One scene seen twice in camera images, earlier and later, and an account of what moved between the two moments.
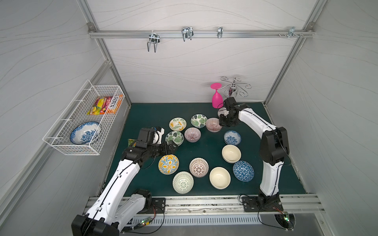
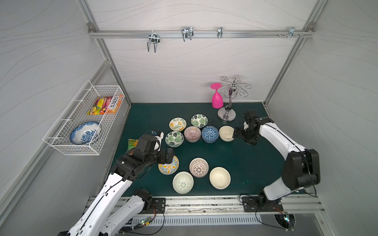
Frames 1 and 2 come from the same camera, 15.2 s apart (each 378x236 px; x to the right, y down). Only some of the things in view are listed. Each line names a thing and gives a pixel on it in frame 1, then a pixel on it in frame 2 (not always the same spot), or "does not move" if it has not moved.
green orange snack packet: x=130 y=141 does not move
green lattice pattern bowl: x=183 y=182 does not move
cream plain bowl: x=219 y=178 does not move
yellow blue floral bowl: x=168 y=164 does not move
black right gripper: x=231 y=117 → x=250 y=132
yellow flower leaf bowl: x=177 y=124 does not move
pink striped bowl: x=213 y=125 → x=192 y=133
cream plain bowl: x=231 y=154 → x=226 y=133
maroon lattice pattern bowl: x=199 y=167 does not move
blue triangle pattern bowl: x=243 y=170 → x=210 y=134
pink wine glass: x=217 y=100 does not move
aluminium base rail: x=233 y=206 does not move
